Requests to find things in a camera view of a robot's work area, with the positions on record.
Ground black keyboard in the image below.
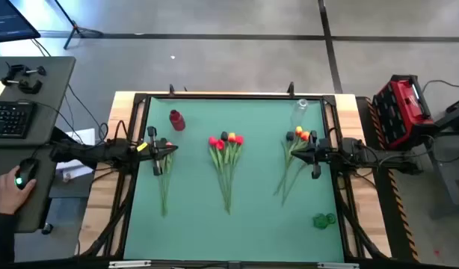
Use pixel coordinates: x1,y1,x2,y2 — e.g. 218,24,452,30
0,100,37,140

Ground teal table mat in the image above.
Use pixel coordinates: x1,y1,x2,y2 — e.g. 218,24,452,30
123,96,345,262

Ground black tripod stand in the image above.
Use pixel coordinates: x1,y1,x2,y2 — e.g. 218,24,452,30
52,0,103,51

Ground black computer mouse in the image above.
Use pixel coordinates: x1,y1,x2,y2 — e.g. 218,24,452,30
14,157,40,191

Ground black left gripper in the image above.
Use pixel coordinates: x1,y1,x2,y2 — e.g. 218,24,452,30
138,126,179,176

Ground person's forearm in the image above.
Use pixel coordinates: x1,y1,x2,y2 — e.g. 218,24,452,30
0,211,18,269

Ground hazard striped black beam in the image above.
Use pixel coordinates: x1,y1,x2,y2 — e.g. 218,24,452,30
356,96,421,263

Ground silver metal bracket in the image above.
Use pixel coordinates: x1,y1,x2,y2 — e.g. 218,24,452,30
317,262,360,269
108,260,152,269

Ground green glass vase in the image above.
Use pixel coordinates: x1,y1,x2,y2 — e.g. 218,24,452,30
312,212,337,230

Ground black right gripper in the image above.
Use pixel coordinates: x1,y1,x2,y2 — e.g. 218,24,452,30
291,130,345,179

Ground red black tool case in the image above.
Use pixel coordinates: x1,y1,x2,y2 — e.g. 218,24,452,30
371,73,437,151

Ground grey metal stand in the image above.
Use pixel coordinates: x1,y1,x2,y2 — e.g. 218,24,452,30
425,130,459,220

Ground clear glass vase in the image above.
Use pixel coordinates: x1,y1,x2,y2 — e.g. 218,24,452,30
290,98,309,130

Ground red ribbed vase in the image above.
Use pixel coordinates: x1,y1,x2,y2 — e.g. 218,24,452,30
168,109,186,132

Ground dark operator monitor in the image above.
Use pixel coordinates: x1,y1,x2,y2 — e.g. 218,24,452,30
0,0,42,45

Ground white paper stack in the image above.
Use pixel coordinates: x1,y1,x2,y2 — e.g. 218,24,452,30
55,128,96,184

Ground person's hand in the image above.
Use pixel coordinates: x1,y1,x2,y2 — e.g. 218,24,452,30
0,166,38,217

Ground black device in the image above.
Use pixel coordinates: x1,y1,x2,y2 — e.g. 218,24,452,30
434,93,459,132

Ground black C-clamp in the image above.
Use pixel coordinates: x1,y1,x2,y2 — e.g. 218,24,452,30
0,76,43,95
4,64,47,78

